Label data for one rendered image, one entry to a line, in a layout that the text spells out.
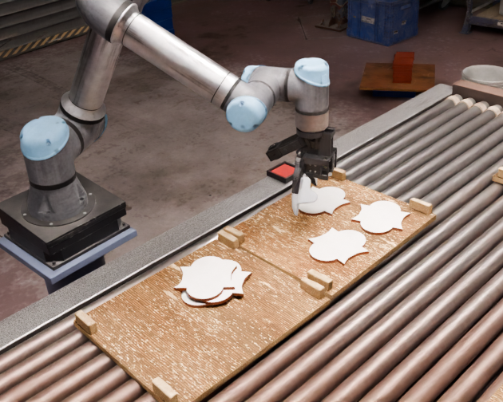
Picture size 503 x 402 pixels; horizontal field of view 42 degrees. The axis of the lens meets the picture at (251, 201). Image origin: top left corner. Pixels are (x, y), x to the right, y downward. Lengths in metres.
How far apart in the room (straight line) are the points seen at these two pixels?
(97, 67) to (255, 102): 0.46
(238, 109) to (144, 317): 0.47
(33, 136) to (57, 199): 0.17
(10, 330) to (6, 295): 1.69
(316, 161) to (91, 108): 0.59
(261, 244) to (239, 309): 0.23
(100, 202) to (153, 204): 1.83
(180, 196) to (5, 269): 0.99
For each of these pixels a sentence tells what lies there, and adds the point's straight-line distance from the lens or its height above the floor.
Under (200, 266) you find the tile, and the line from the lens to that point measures 1.46.
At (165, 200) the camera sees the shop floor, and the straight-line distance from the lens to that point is 3.60.
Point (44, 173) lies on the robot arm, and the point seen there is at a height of 1.09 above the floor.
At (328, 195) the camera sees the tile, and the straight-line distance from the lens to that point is 1.71.
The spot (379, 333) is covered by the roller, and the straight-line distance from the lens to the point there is 1.34.
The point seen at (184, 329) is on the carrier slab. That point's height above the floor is 0.94.
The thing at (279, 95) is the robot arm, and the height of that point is 1.28.
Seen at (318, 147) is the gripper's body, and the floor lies 1.15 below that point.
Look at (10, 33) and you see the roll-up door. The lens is 6.38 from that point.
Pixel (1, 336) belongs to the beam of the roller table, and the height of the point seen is 0.91.
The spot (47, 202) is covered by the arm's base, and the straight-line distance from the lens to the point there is 1.70.
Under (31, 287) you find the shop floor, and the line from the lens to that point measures 3.17.
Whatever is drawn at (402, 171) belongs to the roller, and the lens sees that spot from 1.89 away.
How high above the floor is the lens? 1.83
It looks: 31 degrees down
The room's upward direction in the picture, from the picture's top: 4 degrees counter-clockwise
